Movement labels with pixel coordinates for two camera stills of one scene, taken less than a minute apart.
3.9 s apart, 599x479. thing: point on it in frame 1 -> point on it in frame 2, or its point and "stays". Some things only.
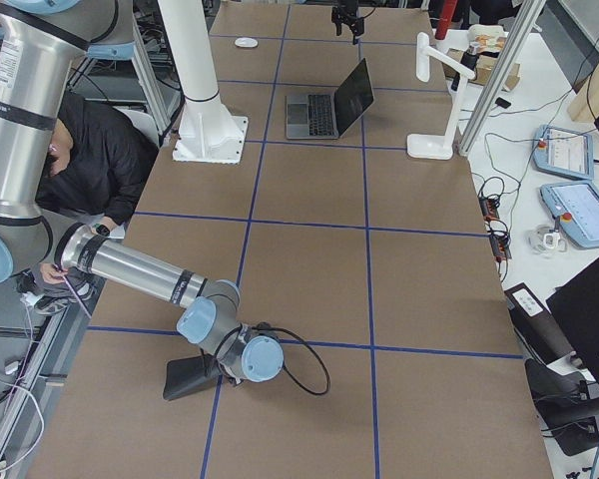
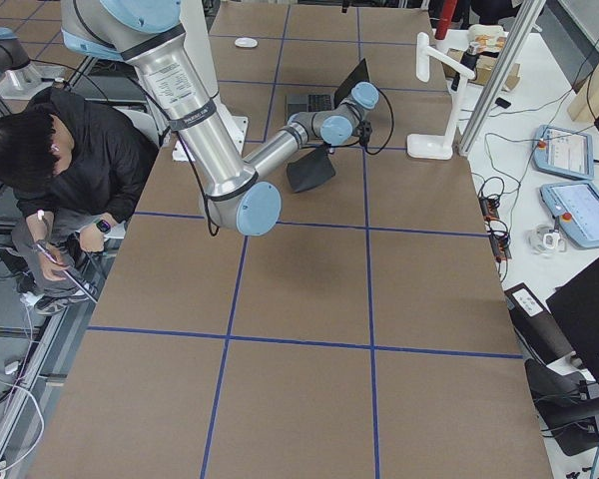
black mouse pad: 187,375 -> 310,170
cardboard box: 484,69 stays
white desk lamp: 439,147 stays
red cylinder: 447,10 stays
